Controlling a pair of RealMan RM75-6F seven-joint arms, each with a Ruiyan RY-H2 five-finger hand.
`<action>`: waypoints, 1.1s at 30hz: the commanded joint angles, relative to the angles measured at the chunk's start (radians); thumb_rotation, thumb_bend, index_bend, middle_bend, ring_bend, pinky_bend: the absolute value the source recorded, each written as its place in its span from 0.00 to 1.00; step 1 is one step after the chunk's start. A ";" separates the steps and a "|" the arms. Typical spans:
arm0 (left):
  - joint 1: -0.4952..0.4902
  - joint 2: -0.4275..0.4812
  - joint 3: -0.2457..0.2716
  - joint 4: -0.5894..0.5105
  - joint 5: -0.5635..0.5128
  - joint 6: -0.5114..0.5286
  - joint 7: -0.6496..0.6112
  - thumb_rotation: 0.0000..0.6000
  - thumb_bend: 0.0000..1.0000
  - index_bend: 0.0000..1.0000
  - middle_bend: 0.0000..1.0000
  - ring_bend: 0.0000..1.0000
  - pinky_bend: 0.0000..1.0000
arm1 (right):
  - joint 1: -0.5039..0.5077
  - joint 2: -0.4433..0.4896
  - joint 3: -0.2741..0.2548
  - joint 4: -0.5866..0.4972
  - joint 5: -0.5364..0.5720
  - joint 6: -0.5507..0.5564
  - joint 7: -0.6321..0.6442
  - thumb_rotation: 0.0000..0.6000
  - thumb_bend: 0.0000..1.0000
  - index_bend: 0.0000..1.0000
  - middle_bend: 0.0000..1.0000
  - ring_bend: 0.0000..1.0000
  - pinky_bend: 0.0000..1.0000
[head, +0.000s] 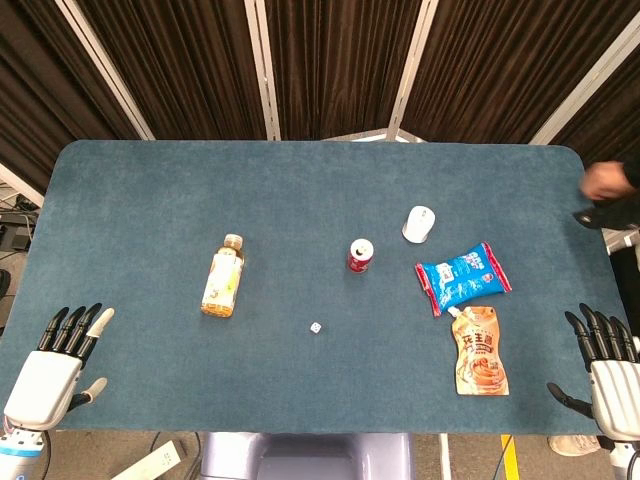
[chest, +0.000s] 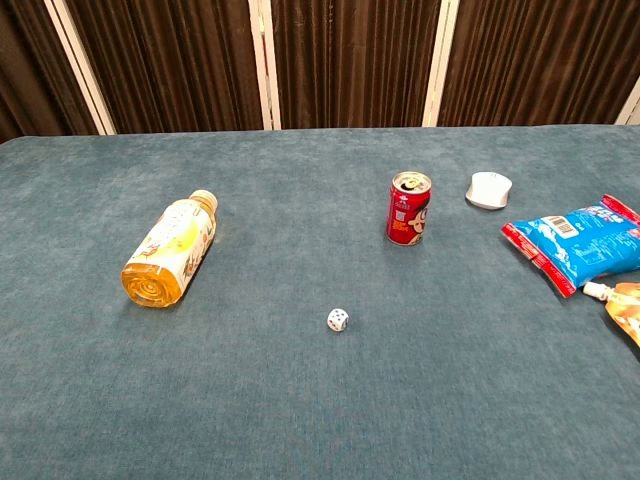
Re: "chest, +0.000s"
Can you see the orange spouted drink pouch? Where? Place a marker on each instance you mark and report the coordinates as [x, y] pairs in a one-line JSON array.
[[625, 310]]

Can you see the yellow tea plastic bottle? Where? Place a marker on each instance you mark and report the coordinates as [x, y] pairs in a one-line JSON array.
[[167, 250]]

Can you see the blue red snack bag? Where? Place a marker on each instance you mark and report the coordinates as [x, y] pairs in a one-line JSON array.
[[580, 242]]

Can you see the blue velvet table cloth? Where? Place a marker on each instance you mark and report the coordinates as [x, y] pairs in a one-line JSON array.
[[280, 380]]

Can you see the dark brown folding screen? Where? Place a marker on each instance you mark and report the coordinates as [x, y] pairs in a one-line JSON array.
[[350, 60]]

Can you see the white die with dots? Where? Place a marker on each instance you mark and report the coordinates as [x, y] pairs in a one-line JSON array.
[[337, 320]]

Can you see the white computer mouse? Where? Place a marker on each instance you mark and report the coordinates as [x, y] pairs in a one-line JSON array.
[[488, 191]]

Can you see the red drink can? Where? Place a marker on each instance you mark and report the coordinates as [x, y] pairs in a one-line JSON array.
[[409, 212]]

